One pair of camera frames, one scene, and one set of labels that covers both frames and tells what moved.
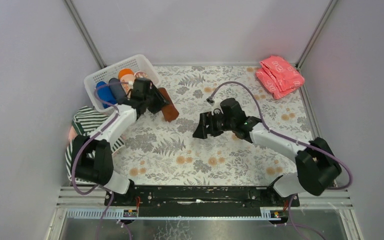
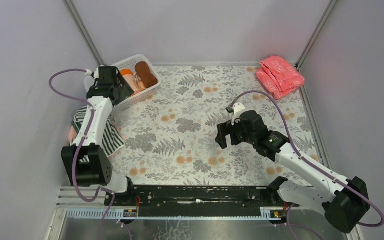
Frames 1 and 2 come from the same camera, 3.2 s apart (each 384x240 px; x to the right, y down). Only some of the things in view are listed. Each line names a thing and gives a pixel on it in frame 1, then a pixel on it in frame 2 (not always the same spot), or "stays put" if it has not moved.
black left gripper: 153,100 to 122,90
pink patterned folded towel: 278,77 stays put
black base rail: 195,197 stays put
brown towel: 169,110 to 148,78
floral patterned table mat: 162,152 stays put
